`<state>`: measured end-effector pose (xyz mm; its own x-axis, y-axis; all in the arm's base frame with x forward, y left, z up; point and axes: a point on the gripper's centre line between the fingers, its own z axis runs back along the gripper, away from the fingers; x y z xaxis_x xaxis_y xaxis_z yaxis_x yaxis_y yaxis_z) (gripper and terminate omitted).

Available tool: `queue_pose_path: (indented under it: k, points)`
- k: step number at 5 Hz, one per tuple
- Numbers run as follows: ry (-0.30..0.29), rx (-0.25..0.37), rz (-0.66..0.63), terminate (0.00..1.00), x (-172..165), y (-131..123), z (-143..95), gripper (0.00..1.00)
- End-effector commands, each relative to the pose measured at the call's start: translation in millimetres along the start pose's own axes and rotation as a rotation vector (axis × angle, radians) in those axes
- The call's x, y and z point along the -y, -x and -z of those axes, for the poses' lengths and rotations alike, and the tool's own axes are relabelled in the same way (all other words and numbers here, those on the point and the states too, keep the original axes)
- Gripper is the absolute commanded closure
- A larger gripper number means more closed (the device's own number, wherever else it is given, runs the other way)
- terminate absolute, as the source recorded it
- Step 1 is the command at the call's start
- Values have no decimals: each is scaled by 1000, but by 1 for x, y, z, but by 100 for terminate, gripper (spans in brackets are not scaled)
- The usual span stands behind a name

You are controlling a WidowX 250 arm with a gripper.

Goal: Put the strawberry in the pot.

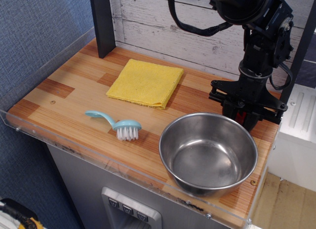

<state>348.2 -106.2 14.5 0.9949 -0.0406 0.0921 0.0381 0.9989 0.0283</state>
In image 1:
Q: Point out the dark upright post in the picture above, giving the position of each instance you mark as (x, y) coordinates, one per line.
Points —
(304, 63)
(103, 26)

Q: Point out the white ribbed appliance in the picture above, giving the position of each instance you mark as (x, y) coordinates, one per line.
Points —
(293, 155)

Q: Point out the yellow folded cloth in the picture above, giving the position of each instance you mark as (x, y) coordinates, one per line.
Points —
(145, 84)

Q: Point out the grey toy fridge cabinet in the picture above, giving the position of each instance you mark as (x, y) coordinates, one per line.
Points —
(85, 179)

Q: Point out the red toy strawberry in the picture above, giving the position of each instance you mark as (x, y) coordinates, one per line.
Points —
(240, 117)

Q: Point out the dark right upright post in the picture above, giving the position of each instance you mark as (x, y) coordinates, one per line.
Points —
(304, 63)

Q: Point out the stainless steel pot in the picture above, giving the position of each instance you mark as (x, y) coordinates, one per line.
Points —
(207, 154)

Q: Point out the clear acrylic guard rail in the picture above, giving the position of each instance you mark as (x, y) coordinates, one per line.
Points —
(51, 106)

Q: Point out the dark left upright post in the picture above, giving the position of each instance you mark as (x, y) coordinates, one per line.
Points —
(103, 26)

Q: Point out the silver dispenser button panel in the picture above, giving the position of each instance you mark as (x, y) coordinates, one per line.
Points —
(126, 213)

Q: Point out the black yellow object corner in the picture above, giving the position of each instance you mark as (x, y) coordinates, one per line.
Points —
(14, 215)

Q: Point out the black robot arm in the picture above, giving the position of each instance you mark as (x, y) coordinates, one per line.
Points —
(267, 26)

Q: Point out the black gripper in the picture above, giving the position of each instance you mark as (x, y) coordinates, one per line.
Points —
(250, 95)

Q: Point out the light blue dish brush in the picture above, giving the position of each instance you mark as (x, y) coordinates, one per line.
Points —
(126, 130)

